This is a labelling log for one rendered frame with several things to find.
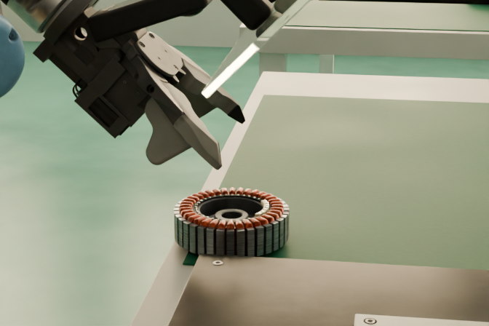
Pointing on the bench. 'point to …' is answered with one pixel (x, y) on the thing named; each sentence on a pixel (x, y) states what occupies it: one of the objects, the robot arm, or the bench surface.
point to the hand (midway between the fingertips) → (239, 139)
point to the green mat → (372, 178)
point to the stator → (231, 223)
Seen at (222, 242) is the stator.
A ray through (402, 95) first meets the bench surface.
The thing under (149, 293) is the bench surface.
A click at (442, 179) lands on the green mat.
